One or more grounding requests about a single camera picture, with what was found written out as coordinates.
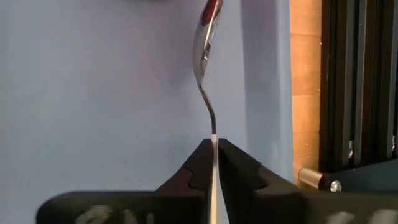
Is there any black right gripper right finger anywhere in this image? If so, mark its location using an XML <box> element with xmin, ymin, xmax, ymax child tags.
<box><xmin>218</xmin><ymin>139</ymin><xmax>398</xmax><ymax>224</ymax></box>

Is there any black aluminium table frame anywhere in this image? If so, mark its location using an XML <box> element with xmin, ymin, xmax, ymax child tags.
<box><xmin>318</xmin><ymin>0</ymin><xmax>398</xmax><ymax>174</ymax></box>

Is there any silver screw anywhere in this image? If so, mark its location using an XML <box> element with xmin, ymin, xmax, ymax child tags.
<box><xmin>329</xmin><ymin>179</ymin><xmax>343</xmax><ymax>193</ymax></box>

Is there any orange handled metal spoon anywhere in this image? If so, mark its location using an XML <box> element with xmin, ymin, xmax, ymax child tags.
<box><xmin>192</xmin><ymin>0</ymin><xmax>224</xmax><ymax>224</ymax></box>

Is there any metal standoff cylinder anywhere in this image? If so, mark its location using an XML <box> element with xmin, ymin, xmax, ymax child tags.
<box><xmin>298</xmin><ymin>167</ymin><xmax>324</xmax><ymax>190</ymax></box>

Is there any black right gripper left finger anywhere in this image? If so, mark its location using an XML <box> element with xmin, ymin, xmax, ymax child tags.
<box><xmin>35</xmin><ymin>139</ymin><xmax>215</xmax><ymax>224</ymax></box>

